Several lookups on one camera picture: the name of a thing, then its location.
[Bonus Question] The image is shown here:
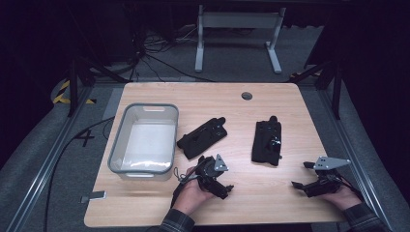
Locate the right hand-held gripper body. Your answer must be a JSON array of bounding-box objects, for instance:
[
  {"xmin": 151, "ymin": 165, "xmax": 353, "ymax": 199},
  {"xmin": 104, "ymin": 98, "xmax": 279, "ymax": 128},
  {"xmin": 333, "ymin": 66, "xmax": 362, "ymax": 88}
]
[{"xmin": 302, "ymin": 156, "xmax": 352, "ymax": 198}]

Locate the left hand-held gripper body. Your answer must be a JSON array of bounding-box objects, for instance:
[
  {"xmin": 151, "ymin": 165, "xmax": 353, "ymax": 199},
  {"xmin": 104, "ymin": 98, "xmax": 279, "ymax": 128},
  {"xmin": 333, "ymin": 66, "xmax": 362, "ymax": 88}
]
[{"xmin": 194, "ymin": 153, "xmax": 230, "ymax": 200}]

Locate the grey rimmed white plastic basin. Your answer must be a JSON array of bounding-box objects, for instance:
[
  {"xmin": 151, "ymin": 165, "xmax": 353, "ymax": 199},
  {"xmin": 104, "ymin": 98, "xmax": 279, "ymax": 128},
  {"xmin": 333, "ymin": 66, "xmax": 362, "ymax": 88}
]
[{"xmin": 107, "ymin": 102, "xmax": 180, "ymax": 182}]

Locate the person's right hand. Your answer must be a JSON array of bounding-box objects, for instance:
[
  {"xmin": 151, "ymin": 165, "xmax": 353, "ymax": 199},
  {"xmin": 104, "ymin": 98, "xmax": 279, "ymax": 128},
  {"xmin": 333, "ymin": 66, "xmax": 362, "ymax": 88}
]
[{"xmin": 321, "ymin": 185, "xmax": 363, "ymax": 212}]

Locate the person's left hand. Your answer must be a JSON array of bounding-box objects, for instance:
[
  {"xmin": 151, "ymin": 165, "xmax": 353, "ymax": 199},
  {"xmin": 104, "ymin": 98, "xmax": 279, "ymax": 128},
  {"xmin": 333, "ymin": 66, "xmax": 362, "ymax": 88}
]
[{"xmin": 173, "ymin": 166, "xmax": 215, "ymax": 217}]

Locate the black metal stand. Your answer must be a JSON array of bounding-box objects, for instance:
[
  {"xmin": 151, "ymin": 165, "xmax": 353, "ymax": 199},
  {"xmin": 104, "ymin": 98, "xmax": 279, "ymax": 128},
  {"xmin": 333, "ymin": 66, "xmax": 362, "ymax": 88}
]
[
  {"xmin": 289, "ymin": 58, "xmax": 343, "ymax": 121},
  {"xmin": 67, "ymin": 55, "xmax": 131, "ymax": 118}
]

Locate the grey tape strip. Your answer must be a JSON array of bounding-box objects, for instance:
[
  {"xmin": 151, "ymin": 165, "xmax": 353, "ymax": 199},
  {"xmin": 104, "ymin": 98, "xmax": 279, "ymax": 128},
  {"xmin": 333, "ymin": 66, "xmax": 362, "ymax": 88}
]
[{"xmin": 79, "ymin": 189, "xmax": 107, "ymax": 204}]

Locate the yellow black hazard tape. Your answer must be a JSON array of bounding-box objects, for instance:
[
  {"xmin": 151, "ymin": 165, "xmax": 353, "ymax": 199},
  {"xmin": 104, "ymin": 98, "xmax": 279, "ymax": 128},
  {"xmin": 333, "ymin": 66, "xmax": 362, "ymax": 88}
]
[{"xmin": 52, "ymin": 79, "xmax": 98, "ymax": 105}]

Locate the right hand-held gripper cable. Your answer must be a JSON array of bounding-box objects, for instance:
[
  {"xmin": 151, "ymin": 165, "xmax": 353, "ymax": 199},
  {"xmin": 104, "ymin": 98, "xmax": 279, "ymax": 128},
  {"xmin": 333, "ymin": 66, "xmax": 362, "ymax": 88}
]
[{"xmin": 337, "ymin": 173, "xmax": 366, "ymax": 203}]

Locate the hand-held gripper cable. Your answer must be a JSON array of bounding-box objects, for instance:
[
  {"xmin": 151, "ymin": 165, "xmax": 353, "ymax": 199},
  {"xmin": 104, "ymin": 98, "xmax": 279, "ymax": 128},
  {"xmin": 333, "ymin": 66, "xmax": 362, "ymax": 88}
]
[
  {"xmin": 337, "ymin": 173, "xmax": 366, "ymax": 203},
  {"xmin": 173, "ymin": 166, "xmax": 195, "ymax": 186}
]

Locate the left hand-held gripper cable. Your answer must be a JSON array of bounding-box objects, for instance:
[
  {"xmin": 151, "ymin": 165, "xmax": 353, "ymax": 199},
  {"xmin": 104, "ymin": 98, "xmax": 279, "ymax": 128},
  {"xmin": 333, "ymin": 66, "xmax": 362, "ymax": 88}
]
[{"xmin": 173, "ymin": 166, "xmax": 195, "ymax": 186}]

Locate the tangle of floor cables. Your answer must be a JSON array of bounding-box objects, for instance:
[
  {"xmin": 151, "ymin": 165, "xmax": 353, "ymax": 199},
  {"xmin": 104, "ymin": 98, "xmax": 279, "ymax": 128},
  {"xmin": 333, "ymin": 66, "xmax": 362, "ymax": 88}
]
[{"xmin": 128, "ymin": 22, "xmax": 216, "ymax": 83}]

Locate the long black floor cable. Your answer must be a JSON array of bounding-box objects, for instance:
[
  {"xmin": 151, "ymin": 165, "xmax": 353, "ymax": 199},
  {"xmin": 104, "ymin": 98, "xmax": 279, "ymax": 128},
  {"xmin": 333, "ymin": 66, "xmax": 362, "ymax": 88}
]
[{"xmin": 43, "ymin": 115, "xmax": 116, "ymax": 232}]

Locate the white metal desk frame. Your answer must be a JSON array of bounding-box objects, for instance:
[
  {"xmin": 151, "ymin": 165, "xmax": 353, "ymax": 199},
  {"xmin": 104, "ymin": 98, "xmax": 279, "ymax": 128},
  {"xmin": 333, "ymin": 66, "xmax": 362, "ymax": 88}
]
[{"xmin": 194, "ymin": 4, "xmax": 287, "ymax": 74}]

